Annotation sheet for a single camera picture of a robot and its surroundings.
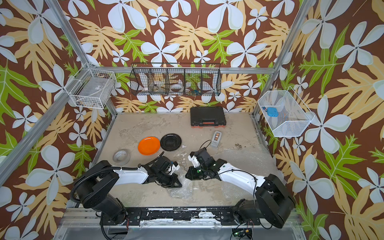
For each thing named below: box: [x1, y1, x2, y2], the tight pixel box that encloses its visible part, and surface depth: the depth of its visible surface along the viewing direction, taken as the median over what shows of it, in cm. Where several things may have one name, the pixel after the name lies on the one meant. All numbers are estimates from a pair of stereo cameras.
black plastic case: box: [190, 106, 227, 128], surface depth 119 cm
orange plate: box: [138, 136, 161, 156], surface depth 104 cm
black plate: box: [160, 133, 182, 152], surface depth 103 cm
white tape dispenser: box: [211, 130, 222, 148], surface depth 103 cm
